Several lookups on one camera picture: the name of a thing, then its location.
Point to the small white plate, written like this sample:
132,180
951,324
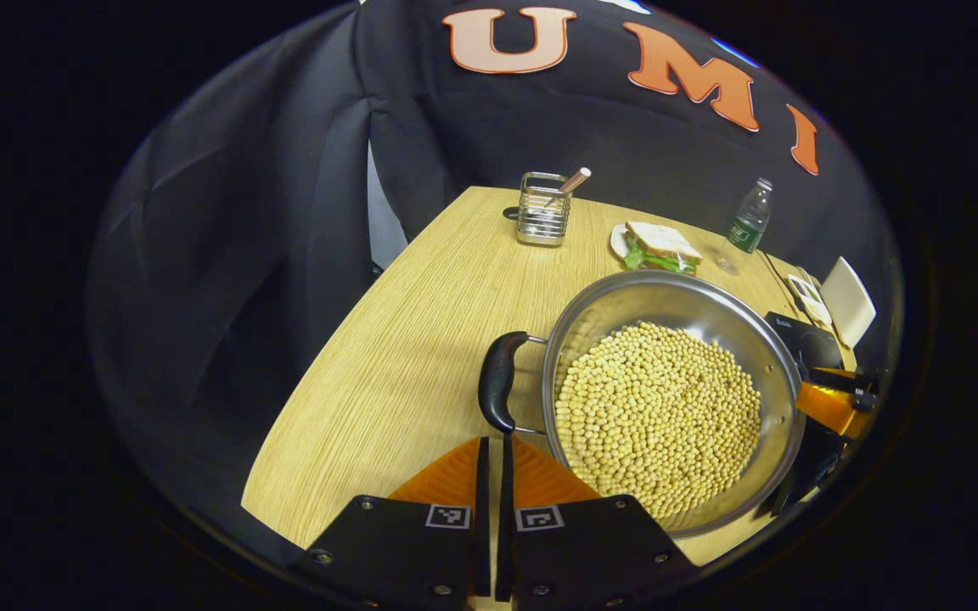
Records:
617,242

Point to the sandwich with lettuce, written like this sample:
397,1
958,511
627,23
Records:
663,242

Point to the black backdrop cloth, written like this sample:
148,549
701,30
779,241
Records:
243,255

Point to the wooden stick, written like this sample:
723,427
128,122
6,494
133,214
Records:
576,180

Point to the white square dish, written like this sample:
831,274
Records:
848,301

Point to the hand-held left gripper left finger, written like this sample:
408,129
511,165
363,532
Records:
404,543

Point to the small black object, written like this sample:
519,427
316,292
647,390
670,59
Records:
510,213

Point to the pile of soybeans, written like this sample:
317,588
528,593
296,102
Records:
654,416

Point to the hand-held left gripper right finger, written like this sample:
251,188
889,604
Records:
582,547

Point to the white divided tray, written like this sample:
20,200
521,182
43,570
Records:
807,293

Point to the black induction cooktop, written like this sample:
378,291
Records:
807,344

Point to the clear water bottle green label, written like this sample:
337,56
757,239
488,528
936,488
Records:
746,229

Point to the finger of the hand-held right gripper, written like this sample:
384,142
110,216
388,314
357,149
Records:
829,407

